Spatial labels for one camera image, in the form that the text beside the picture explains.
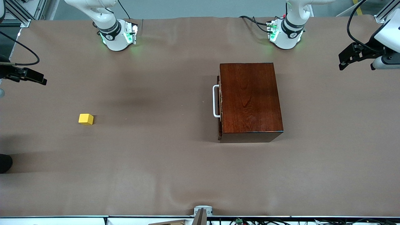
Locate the yellow block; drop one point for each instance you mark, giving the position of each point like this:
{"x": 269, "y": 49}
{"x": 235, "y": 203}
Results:
{"x": 86, "y": 119}

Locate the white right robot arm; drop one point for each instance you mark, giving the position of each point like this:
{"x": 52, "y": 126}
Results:
{"x": 114, "y": 40}

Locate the dark brown wooden cabinet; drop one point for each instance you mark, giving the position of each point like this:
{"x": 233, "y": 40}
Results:
{"x": 250, "y": 100}

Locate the brown table cover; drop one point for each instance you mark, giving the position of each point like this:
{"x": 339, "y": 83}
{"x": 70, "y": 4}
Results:
{"x": 156, "y": 172}

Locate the brown cardboard piece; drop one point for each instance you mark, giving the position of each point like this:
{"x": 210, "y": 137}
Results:
{"x": 175, "y": 222}

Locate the aluminium frame profile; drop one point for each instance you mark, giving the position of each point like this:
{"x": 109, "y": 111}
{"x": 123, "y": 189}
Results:
{"x": 25, "y": 22}
{"x": 382, "y": 17}

